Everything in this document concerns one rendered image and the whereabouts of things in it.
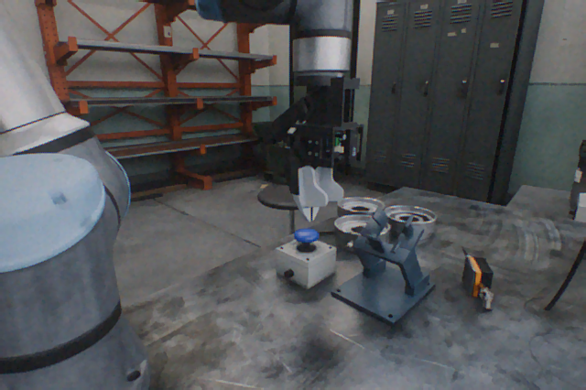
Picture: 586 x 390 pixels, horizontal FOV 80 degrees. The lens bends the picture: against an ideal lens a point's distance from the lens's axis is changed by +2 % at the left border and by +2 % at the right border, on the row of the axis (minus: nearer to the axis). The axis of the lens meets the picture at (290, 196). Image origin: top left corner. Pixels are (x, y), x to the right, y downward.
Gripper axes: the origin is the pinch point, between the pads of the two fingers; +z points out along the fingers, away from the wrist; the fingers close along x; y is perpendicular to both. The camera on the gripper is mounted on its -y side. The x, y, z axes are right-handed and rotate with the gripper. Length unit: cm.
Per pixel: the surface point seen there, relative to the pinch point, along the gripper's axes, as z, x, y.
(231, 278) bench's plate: 10.8, -9.6, -7.5
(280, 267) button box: 9.3, -3.5, -2.4
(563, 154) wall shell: 37, 340, -3
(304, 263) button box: 6.6, -3.5, 2.7
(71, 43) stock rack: -51, 59, -296
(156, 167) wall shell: 74, 150, -371
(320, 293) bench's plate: 10.8, -3.1, 5.5
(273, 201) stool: 29, 61, -72
